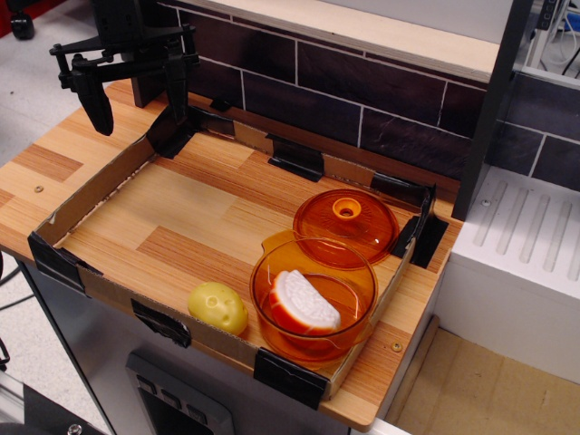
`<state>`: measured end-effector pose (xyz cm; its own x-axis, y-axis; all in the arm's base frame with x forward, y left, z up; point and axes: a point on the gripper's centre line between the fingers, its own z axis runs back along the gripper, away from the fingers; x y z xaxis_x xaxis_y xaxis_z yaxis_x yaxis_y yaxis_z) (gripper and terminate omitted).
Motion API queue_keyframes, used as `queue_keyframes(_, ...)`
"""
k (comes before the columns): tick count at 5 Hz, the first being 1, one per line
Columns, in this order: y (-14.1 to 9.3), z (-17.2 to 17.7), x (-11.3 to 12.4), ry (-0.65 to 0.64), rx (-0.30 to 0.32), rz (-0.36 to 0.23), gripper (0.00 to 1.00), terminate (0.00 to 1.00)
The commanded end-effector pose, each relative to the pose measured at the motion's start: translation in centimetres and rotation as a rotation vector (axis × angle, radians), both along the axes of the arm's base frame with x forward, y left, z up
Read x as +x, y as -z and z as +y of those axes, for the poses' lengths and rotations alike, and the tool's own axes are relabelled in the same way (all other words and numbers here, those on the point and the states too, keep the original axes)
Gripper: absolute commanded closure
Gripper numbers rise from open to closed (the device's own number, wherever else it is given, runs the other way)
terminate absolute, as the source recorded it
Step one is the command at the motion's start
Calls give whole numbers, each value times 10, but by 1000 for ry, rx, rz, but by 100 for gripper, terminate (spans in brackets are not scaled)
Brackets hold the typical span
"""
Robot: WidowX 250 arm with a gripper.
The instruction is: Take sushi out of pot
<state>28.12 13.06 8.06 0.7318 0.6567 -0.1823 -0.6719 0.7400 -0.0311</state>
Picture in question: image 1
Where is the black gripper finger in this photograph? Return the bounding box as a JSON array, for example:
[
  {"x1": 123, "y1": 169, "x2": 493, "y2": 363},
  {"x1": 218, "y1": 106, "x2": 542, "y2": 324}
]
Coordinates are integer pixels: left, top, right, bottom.
[
  {"x1": 164, "y1": 59, "x2": 188, "y2": 124},
  {"x1": 72, "y1": 71, "x2": 114, "y2": 136}
]

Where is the orange transparent pot lid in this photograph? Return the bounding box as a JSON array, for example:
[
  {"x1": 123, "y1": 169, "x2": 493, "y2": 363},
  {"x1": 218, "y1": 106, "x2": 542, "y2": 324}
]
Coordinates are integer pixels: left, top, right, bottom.
[{"x1": 293, "y1": 188, "x2": 399, "y2": 264}]

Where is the orange transparent pot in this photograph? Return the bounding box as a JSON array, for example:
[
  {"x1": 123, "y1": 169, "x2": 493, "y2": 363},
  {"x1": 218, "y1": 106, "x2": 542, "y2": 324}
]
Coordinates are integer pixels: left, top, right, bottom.
[{"x1": 250, "y1": 231, "x2": 378, "y2": 369}]

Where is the black caster wheel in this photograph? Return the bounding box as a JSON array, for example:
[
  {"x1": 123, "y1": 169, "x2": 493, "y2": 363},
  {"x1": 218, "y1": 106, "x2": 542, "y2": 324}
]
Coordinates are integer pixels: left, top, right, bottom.
[{"x1": 10, "y1": 11, "x2": 35, "y2": 41}]

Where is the white toy sink drainboard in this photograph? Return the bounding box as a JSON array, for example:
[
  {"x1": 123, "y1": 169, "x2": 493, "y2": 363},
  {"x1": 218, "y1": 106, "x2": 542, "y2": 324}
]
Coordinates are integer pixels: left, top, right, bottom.
[{"x1": 435, "y1": 168, "x2": 579, "y2": 382}]

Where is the yellow toy potato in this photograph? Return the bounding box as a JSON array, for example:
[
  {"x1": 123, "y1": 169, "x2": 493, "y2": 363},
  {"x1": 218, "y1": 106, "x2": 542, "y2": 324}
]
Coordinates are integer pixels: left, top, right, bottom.
[{"x1": 188, "y1": 282, "x2": 248, "y2": 335}]

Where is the white orange sushi piece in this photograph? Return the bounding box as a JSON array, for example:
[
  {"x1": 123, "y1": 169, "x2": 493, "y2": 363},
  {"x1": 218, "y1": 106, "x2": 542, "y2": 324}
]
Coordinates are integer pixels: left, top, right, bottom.
[{"x1": 268, "y1": 270, "x2": 342, "y2": 335}]

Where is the dark vertical post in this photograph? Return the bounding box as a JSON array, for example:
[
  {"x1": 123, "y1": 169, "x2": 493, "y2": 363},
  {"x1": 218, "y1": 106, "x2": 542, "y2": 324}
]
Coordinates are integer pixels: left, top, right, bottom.
[{"x1": 452, "y1": 0, "x2": 533, "y2": 221}]

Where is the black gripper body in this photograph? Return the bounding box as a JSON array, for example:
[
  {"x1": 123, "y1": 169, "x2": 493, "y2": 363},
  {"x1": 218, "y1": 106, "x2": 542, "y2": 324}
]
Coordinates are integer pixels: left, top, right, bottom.
[{"x1": 50, "y1": 1, "x2": 198, "y2": 89}]

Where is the grey oven control panel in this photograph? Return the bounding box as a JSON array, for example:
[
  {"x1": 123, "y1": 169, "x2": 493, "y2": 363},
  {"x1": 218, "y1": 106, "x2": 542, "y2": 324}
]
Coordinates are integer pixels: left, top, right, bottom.
[{"x1": 126, "y1": 353, "x2": 235, "y2": 434}]

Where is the cardboard fence with black tape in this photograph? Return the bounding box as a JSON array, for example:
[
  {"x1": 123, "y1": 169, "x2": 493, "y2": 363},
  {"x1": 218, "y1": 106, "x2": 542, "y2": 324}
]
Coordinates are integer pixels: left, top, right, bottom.
[{"x1": 28, "y1": 106, "x2": 459, "y2": 426}]

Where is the light wooden shelf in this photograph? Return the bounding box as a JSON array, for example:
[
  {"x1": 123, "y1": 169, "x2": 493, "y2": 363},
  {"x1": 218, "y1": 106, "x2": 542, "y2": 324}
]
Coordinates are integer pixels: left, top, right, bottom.
[{"x1": 180, "y1": 1, "x2": 499, "y2": 83}]

